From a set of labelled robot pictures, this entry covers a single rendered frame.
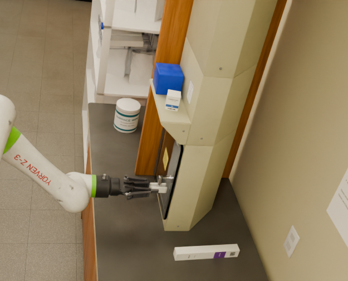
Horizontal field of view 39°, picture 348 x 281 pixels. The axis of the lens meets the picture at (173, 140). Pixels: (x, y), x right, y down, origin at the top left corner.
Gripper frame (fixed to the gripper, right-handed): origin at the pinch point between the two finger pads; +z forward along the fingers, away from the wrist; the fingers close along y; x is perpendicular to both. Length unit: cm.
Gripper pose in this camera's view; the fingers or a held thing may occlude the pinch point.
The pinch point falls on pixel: (157, 187)
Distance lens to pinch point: 204.2
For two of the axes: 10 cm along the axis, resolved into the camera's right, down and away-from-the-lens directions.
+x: -1.9, 8.0, 5.7
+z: 9.7, 0.5, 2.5
